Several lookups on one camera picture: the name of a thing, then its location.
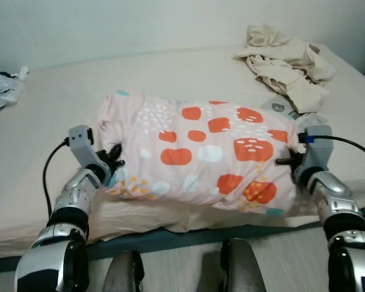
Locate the pink patterned pillow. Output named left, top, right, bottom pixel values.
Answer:
left=97, top=91, right=305, bottom=217

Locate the grey printed booklet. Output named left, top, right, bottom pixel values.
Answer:
left=260, top=96, right=320, bottom=122

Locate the mattress with beige sheet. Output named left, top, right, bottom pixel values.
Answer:
left=0, top=44, right=365, bottom=259

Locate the beige crumpled clothing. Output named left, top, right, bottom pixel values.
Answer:
left=233, top=24, right=336, bottom=113

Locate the grey left robot foot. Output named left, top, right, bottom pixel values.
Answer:
left=103, top=251, right=145, bottom=292

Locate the grey robot foot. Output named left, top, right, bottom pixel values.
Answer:
left=103, top=251, right=145, bottom=292
left=219, top=238, right=267, bottom=292

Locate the grey right robot foot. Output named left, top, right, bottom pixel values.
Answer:
left=219, top=238, right=267, bottom=292

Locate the clear plastic bag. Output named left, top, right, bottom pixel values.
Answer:
left=0, top=66, right=30, bottom=116

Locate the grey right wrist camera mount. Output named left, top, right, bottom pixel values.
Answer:
left=295, top=125, right=333, bottom=186

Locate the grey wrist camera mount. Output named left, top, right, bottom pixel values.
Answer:
left=68, top=125, right=110, bottom=177
left=295, top=125, right=333, bottom=186

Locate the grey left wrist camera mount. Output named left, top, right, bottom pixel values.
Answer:
left=68, top=125, right=110, bottom=177

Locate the teal bed frame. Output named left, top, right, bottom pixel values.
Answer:
left=0, top=204, right=365, bottom=274

